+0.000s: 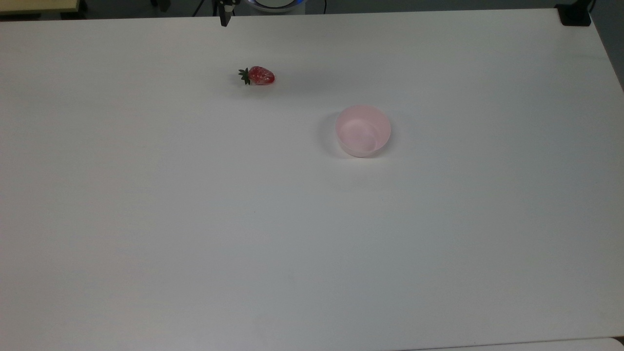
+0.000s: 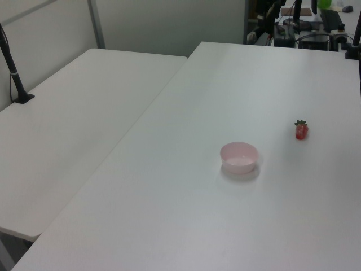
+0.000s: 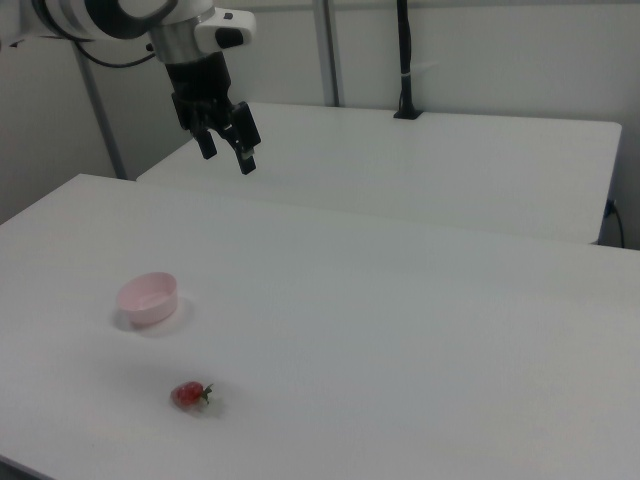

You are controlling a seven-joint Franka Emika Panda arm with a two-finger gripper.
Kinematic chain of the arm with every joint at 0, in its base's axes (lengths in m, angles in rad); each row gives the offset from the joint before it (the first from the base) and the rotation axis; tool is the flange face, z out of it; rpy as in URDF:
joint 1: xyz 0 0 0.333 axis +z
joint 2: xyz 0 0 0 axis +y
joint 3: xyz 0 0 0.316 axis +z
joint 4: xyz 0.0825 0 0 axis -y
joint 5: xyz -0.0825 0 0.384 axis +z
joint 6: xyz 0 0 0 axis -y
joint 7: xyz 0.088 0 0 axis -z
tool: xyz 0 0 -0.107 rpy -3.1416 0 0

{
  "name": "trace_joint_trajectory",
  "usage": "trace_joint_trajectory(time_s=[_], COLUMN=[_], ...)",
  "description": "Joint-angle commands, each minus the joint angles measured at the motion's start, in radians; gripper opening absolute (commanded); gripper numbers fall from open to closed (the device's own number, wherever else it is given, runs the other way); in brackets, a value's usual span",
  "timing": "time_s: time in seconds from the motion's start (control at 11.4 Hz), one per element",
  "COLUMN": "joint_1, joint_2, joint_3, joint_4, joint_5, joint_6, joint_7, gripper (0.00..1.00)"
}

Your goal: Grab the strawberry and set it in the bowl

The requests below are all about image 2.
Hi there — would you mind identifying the pink plastic bowl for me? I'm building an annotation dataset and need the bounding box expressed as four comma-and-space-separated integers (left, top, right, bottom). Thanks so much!
219, 141, 259, 174

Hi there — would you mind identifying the red toy strawberry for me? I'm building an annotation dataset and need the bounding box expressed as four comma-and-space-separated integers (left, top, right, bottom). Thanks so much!
294, 119, 309, 141

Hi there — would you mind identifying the black electronics box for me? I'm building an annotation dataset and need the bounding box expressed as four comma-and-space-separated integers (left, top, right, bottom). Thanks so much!
273, 24, 296, 47

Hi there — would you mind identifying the black monitor stand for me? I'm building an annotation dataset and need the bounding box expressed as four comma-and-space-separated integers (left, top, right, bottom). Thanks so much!
283, 0, 306, 28

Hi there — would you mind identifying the black clamped stand pole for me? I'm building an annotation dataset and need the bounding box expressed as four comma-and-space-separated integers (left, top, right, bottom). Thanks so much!
344, 17, 361, 60

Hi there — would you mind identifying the grey metal partition frame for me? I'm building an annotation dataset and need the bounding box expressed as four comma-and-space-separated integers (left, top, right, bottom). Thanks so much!
0, 0, 106, 50

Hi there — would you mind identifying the black cable on pole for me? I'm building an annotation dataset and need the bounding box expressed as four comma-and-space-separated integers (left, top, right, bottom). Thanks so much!
8, 73, 15, 102

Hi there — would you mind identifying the black camera pole with clamp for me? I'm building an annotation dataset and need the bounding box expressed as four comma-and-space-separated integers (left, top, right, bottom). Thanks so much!
0, 23, 36, 104

